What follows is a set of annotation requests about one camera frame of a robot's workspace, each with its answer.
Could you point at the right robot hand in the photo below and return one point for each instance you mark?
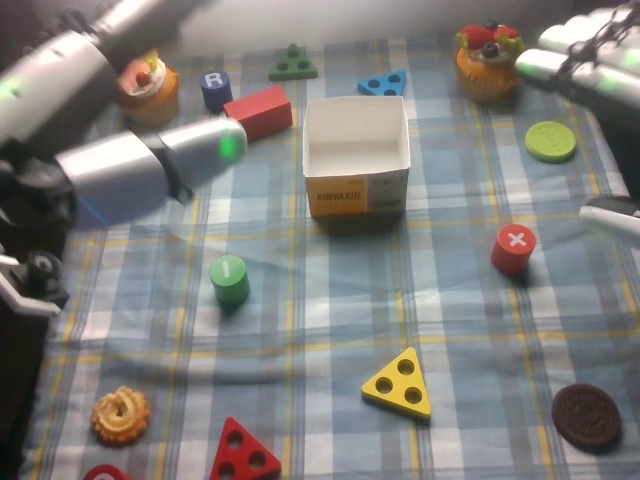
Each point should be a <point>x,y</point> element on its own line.
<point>545,62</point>

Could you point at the red cylinder with white cross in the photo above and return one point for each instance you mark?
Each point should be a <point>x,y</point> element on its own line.
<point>512,250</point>

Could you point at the green cube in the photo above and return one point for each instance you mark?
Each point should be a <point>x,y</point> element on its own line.
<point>230,282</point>

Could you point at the white paper box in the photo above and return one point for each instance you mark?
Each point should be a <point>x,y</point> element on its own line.
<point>355,150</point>

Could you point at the blue cylinder with letter R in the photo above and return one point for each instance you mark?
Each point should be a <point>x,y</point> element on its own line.
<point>216,90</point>

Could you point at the strawberry toy cupcake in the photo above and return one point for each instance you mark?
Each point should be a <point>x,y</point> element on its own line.
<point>485,65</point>

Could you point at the green round disc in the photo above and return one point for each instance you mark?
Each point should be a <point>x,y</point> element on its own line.
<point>550,142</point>

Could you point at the blue triangle with holes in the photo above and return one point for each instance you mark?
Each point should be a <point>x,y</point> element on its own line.
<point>382,86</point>

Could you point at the green triangle with holes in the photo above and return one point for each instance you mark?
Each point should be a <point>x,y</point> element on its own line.
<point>292,67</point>

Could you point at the red rectangular block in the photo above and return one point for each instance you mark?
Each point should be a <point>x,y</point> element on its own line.
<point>260,112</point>

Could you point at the blue plaid tablecloth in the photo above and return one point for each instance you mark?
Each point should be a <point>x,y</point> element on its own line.
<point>350,300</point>

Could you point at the chocolate sandwich cookie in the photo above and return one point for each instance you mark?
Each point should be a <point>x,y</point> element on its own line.
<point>587,417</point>

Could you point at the yellow triangle with holes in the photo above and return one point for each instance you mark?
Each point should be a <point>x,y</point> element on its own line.
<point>397,395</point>

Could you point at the orange cupcake with yellow cream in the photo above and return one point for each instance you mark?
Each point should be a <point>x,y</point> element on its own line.
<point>150,95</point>

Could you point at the red triangle with holes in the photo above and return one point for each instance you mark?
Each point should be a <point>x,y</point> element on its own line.
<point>242,457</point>

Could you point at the swirl butter cookie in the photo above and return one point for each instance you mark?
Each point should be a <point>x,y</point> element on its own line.
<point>120,417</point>

